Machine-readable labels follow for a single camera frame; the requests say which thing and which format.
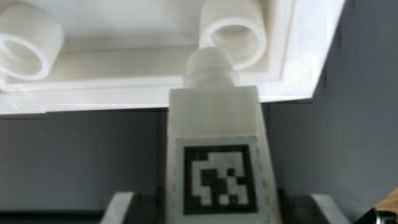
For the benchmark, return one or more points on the white square table top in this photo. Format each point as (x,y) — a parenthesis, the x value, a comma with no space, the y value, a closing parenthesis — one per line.
(93,52)

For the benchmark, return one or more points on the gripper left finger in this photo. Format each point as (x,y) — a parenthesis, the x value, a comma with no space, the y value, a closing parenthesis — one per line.
(134,209)

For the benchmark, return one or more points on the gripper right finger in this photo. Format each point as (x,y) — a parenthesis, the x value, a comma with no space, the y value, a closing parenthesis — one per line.
(310,209)

